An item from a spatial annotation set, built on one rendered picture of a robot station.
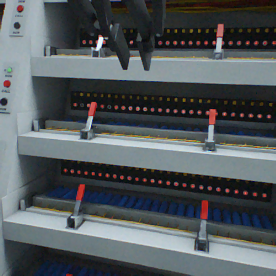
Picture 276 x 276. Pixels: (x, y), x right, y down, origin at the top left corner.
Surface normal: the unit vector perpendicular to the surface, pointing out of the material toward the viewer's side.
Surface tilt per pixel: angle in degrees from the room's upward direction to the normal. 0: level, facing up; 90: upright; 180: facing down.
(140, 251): 110
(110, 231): 20
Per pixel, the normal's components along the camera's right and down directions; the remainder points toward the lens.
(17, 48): -0.22, -0.14
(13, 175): 0.97, 0.08
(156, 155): -0.25, 0.19
